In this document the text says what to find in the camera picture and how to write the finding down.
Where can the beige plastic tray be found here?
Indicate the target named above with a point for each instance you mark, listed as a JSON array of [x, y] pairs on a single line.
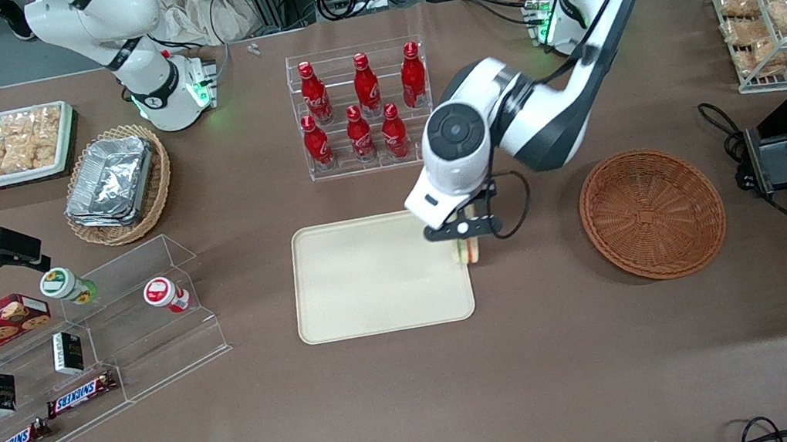
[[370, 275]]

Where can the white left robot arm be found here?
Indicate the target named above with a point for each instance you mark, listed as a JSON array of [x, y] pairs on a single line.
[[542, 121]]

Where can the small white clip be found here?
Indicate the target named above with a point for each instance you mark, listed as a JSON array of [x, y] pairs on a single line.
[[252, 49]]

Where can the brown round wicker basket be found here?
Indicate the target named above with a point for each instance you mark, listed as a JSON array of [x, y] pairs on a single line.
[[651, 213]]

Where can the white rectangular snack bin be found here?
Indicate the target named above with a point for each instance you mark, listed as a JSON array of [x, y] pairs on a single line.
[[68, 133]]

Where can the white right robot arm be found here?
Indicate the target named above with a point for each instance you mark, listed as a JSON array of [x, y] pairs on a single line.
[[150, 93]]

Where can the red lid yogurt cup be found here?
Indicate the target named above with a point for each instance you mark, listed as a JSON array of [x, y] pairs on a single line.
[[161, 292]]

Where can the red cola bottle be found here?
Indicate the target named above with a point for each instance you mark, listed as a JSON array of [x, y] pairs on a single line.
[[413, 78], [316, 96], [394, 135], [361, 138], [367, 88], [318, 146]]

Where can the green lid yogurt cup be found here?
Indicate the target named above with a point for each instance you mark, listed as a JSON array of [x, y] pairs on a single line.
[[60, 283]]

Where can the clear acrylic bottle rack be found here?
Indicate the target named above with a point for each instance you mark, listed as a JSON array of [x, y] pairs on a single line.
[[407, 47]]

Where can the triangle sandwich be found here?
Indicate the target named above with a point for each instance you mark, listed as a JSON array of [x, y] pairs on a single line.
[[466, 253]]

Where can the light oval wicker basket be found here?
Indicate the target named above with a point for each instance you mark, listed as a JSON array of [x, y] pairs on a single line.
[[157, 182]]

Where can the clear acrylic stepped shelf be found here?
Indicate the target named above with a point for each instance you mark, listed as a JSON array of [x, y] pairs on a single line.
[[147, 344]]

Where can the black shoe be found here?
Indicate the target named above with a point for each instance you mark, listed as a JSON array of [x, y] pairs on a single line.
[[13, 24]]

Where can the aluminium foil tray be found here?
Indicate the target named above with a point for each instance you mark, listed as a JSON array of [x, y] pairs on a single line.
[[110, 177]]

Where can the beige crumpled cloth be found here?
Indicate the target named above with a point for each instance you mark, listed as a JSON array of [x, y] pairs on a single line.
[[190, 9]]

